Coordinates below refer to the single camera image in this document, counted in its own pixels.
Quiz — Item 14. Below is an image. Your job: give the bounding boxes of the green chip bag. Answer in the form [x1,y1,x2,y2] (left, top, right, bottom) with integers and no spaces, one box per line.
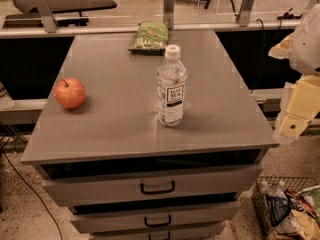
[128,22,169,55]

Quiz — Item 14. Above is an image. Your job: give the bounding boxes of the red apple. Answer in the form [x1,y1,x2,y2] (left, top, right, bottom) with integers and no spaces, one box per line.
[54,78,86,109]

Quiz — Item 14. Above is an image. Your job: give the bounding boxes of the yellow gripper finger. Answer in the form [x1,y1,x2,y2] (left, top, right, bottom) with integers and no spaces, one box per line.
[273,75,320,144]

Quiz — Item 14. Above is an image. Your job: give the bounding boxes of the black floor cable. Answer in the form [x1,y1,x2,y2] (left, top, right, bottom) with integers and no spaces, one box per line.
[0,140,64,240]

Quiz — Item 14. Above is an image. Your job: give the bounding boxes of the snack bags in basket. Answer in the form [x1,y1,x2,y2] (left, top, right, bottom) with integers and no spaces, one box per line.
[275,186,320,240]

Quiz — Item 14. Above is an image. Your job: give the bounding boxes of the middle drawer with black handle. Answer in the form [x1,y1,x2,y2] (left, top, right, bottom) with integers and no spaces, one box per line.
[71,201,240,234]

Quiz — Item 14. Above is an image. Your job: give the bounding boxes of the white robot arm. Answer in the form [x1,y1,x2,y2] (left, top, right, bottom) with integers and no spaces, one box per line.
[268,4,320,144]

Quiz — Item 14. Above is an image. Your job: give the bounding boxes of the dark bench behind glass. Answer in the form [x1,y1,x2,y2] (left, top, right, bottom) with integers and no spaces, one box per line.
[3,0,117,29]

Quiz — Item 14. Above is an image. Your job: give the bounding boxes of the drawer with black handle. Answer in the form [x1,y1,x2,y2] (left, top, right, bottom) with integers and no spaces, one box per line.
[71,201,240,234]
[43,164,262,207]
[89,221,225,240]

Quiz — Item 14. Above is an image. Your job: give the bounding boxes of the bottom drawer with black handle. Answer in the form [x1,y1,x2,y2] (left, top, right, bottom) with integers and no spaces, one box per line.
[89,221,225,240]

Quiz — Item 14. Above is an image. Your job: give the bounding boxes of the clear blue plastic bottle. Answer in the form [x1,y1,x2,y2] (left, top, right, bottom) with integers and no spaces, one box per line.
[157,45,188,127]

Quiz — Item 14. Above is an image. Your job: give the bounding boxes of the top drawer with black handle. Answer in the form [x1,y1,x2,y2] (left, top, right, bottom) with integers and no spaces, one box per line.
[43,164,262,207]

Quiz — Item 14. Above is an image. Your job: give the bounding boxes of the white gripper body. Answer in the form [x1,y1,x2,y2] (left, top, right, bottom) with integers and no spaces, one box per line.
[268,34,293,60]

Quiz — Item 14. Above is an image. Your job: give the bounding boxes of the wire basket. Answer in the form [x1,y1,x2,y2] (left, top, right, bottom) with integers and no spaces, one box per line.
[252,176,317,240]

